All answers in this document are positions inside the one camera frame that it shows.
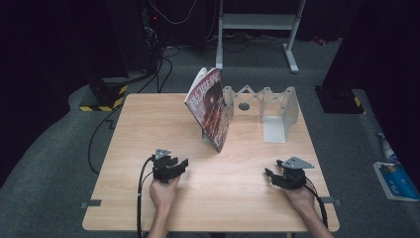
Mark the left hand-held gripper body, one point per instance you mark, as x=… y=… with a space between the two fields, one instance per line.
x=163 y=168

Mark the yellow black striped base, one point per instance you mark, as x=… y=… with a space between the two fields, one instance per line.
x=340 y=100
x=105 y=95

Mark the red cover magazine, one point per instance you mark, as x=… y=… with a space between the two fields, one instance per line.
x=211 y=109

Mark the black equipment cabinet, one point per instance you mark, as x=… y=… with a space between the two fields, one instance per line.
x=132 y=33

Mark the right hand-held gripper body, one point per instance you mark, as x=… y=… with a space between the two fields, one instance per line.
x=292 y=178

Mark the translucent white expandable book stand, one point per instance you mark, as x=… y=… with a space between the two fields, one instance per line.
x=275 y=129

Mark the person's right hand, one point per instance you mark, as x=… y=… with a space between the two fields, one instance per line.
x=303 y=198

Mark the person's left hand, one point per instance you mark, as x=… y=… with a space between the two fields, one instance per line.
x=163 y=195

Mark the small red object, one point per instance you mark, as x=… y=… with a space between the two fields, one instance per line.
x=319 y=40

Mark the grey tape strip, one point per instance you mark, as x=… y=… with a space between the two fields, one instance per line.
x=91 y=204
x=332 y=200

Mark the round grey table grommet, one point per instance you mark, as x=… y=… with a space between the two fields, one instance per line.
x=243 y=106

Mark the white metal stand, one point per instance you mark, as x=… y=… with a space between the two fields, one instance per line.
x=257 y=21

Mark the blue book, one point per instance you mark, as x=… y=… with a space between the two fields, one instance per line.
x=396 y=181

